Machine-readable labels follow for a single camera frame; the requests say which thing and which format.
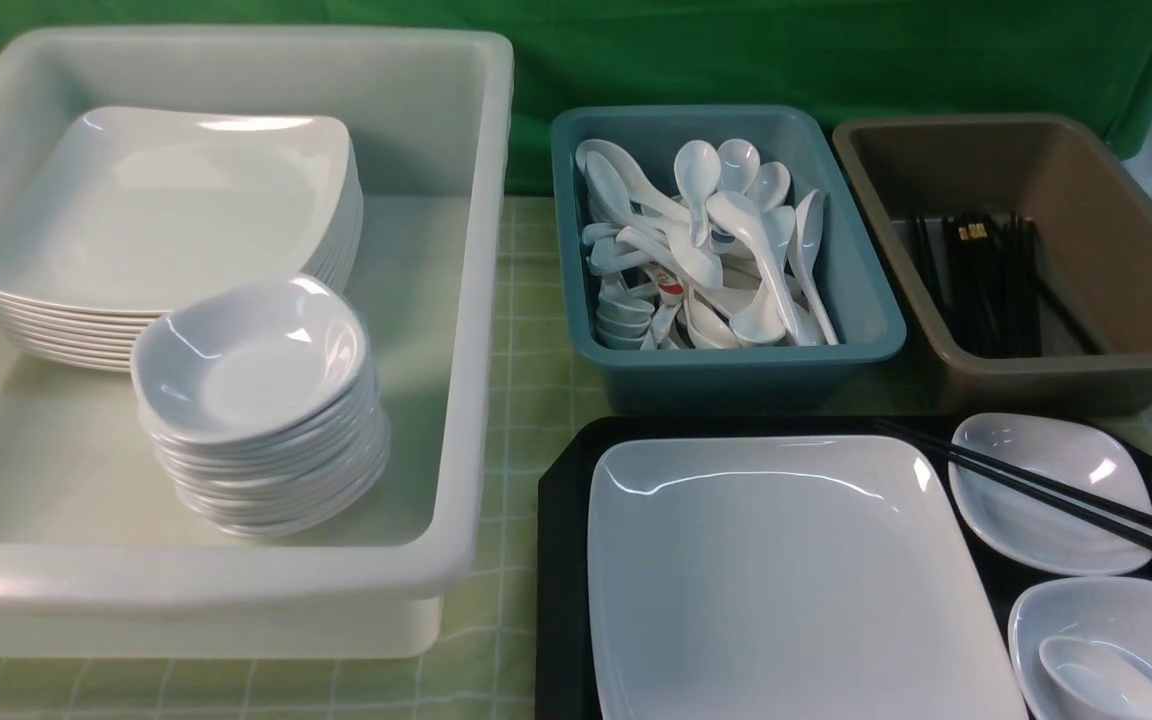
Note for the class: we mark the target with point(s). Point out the large white square plate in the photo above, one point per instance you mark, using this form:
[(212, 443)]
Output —
[(811, 577)]

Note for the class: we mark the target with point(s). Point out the black chopstick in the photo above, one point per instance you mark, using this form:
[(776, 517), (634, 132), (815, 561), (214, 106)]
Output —
[(1066, 487), (1036, 495)]

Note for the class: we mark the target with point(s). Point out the small white bowl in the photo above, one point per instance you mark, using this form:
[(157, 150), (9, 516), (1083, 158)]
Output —
[(1029, 531), (1116, 611)]

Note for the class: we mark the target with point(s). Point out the white ceramic soup spoon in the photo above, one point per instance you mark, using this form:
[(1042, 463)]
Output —
[(1095, 683)]

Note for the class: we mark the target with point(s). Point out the teal plastic bin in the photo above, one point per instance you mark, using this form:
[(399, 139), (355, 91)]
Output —
[(774, 379)]

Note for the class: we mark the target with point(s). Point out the pile of white soup spoons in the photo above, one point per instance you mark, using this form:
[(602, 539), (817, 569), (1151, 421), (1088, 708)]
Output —
[(727, 262)]

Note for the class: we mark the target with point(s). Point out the stack of small white bowls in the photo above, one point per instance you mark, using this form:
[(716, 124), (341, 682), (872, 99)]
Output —
[(263, 405)]

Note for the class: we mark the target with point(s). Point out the green checked tablecloth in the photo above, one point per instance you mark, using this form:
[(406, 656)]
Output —
[(481, 666)]

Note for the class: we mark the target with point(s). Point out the bundle of black chopsticks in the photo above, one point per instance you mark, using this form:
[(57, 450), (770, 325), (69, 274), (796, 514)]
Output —
[(982, 272)]

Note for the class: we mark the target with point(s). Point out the green backdrop cloth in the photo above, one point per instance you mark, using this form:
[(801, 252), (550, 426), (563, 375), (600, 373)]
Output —
[(1090, 61)]

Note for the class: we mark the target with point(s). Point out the brown plastic bin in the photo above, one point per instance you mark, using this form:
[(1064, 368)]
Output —
[(1093, 242)]

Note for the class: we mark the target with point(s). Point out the stack of white square plates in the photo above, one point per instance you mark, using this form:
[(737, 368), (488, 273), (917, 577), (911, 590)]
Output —
[(139, 212)]

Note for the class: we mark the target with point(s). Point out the large white plastic tub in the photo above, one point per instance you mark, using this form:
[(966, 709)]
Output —
[(96, 561)]

